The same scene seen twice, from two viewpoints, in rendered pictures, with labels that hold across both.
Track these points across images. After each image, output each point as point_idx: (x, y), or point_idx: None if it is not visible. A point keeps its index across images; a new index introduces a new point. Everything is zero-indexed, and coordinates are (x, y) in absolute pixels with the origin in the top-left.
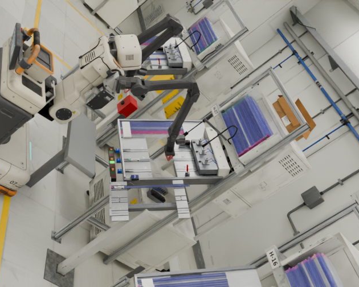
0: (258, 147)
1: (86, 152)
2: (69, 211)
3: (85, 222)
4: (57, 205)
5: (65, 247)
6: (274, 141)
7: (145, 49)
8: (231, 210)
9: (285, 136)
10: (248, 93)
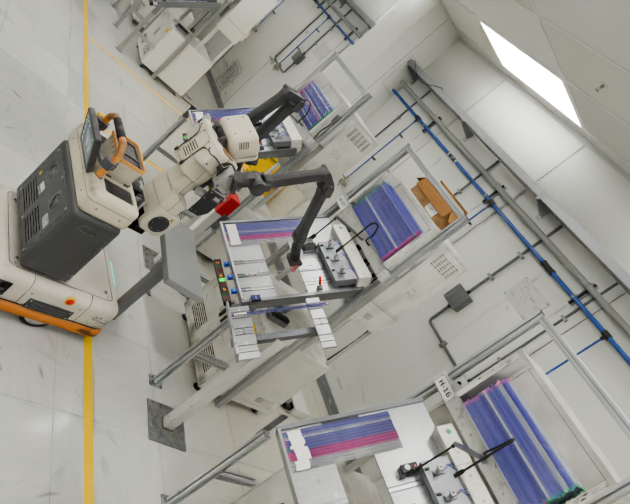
0: (408, 248)
1: (189, 271)
2: (165, 345)
3: None
4: (150, 338)
5: (168, 393)
6: (426, 239)
7: (256, 131)
8: (372, 326)
9: (439, 232)
10: (383, 178)
